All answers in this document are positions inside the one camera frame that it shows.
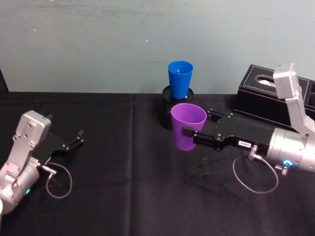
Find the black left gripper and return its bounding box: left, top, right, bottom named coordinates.
left=31, top=129, right=85, bottom=166

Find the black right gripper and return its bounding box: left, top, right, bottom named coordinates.
left=183, top=107, right=277, bottom=156

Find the purple plastic cup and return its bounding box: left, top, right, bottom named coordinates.
left=170, top=103, right=207, bottom=151

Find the black round stand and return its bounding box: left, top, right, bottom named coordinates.
left=161, top=85, right=195, bottom=131

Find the blue plastic cup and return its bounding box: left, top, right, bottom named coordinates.
left=167, top=60, right=194, bottom=100

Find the black leather tissue box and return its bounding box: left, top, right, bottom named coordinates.
left=232, top=64, right=315, bottom=133

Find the black table cloth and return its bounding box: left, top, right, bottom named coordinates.
left=0, top=91, right=315, bottom=236

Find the white tissue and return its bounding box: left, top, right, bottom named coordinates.
left=255, top=75, right=277, bottom=87

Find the small black wire frame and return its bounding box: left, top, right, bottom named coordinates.
left=186, top=155, right=223, bottom=179

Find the left gripper's thin grey cable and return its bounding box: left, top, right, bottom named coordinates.
left=40, top=163, right=73, bottom=200

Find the gripper's thin grey cable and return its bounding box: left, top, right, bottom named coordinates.
left=232, top=144, right=280, bottom=195
left=40, top=163, right=73, bottom=200

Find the right gripper's thin grey cable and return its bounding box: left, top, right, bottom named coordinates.
left=232, top=144, right=280, bottom=195

